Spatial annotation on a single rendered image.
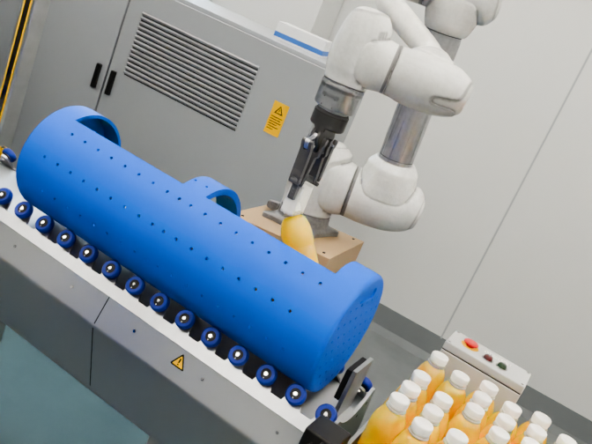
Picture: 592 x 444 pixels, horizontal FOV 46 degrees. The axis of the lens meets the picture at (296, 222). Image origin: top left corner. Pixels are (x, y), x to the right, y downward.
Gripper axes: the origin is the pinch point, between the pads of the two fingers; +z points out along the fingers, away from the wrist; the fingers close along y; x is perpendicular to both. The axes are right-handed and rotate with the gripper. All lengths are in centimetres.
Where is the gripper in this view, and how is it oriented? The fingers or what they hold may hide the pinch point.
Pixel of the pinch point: (297, 198)
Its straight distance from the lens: 149.9
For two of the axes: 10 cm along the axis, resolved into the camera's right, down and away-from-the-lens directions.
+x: 8.2, 4.6, -3.6
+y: -4.5, 1.1, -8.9
